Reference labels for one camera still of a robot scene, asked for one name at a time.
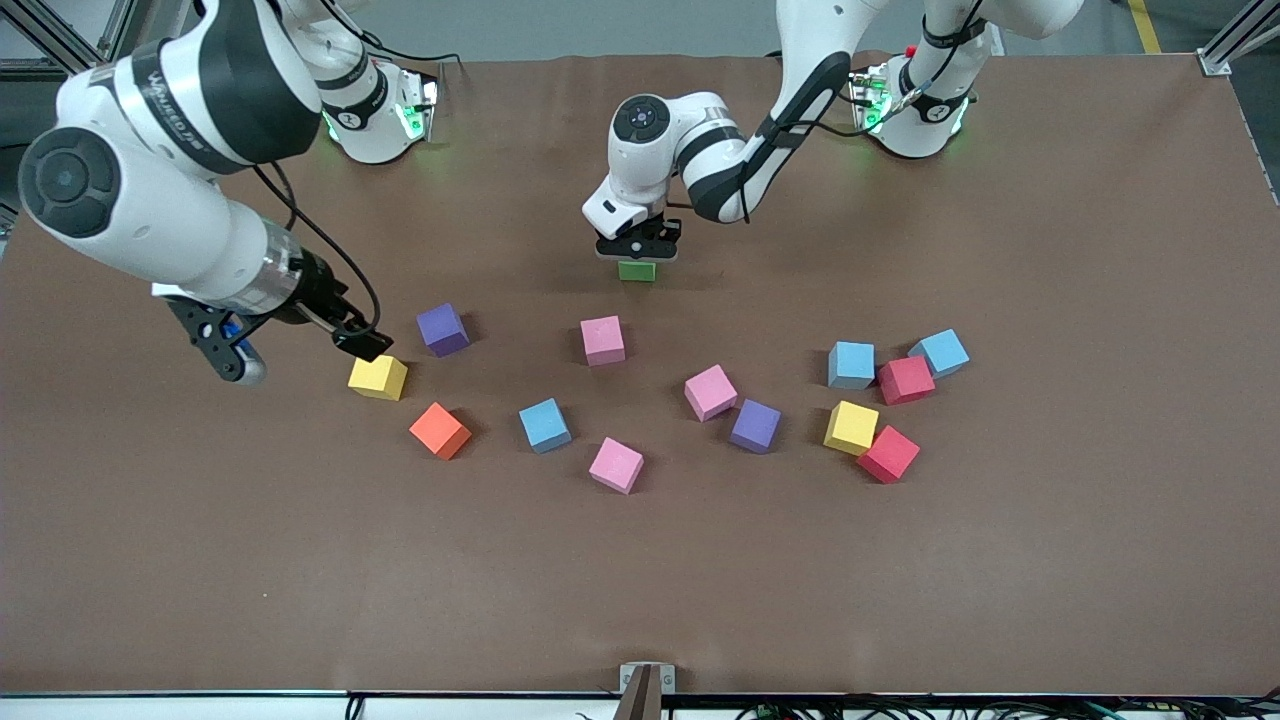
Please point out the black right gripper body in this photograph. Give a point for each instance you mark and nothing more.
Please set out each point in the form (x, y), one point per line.
(316, 291)

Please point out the green foam cube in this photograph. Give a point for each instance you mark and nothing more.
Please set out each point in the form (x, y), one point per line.
(637, 271)

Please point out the purple foam cube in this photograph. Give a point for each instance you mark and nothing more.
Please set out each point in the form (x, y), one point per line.
(755, 425)
(442, 328)

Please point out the pink foam cube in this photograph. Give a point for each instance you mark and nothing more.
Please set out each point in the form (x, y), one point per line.
(616, 463)
(603, 338)
(710, 390)

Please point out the blue foam cube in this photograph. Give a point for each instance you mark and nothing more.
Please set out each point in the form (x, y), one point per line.
(942, 350)
(545, 424)
(851, 363)

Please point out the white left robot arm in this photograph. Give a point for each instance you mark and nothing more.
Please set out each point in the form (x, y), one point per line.
(700, 140)

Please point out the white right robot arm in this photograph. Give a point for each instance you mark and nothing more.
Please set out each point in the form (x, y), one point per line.
(150, 210)

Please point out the yellow foam cube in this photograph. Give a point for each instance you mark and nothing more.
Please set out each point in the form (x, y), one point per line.
(850, 426)
(377, 378)

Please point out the orange foam cube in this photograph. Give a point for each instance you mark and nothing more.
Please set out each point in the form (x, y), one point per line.
(440, 430)

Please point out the red foam cube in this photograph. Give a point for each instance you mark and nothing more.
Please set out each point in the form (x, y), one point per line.
(888, 455)
(906, 380)

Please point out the brown table cover sheet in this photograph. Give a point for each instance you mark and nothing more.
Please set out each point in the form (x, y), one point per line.
(640, 580)

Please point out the yellow floor tape stripe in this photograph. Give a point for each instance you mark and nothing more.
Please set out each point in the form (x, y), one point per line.
(1145, 25)

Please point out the aluminium frame profile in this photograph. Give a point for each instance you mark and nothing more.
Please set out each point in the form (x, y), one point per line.
(1240, 35)
(60, 45)

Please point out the grey metal bracket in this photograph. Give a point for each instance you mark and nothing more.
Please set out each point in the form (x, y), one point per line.
(647, 685)

